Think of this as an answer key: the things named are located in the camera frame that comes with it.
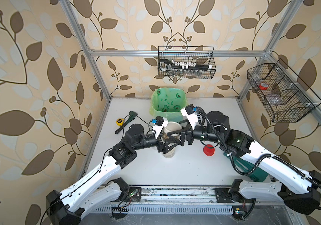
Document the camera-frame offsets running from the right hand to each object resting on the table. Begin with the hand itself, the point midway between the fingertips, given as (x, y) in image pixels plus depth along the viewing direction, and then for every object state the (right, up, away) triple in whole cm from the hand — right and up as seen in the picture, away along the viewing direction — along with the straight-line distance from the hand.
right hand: (171, 129), depth 60 cm
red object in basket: (+55, +22, +21) cm, 63 cm away
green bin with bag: (-1, +14, +40) cm, 42 cm away
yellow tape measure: (-37, 0, +44) cm, 58 cm away
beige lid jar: (0, -18, +23) cm, 30 cm away
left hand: (+1, -2, +2) cm, 3 cm away
